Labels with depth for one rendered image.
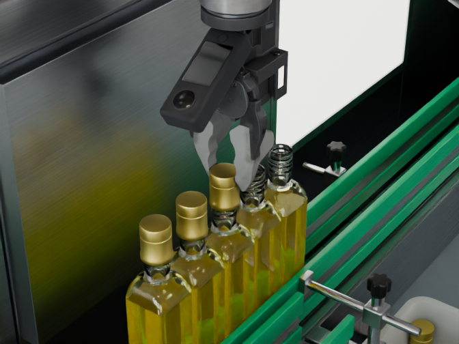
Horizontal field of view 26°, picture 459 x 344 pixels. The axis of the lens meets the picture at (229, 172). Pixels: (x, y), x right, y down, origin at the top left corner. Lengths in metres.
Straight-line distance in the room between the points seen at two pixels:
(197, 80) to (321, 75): 0.54
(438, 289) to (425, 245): 0.08
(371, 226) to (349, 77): 0.28
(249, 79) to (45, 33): 0.21
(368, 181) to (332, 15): 0.27
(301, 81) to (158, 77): 0.35
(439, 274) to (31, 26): 0.90
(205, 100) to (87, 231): 0.26
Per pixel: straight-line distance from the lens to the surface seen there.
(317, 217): 1.45
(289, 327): 1.27
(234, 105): 1.05
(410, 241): 1.55
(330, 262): 1.35
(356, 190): 1.54
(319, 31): 1.48
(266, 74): 1.06
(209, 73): 1.00
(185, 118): 0.98
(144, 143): 1.19
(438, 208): 1.62
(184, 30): 1.19
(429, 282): 1.65
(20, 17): 1.00
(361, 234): 1.41
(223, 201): 1.11
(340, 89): 1.59
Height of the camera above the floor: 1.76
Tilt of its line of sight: 32 degrees down
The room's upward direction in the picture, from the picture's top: straight up
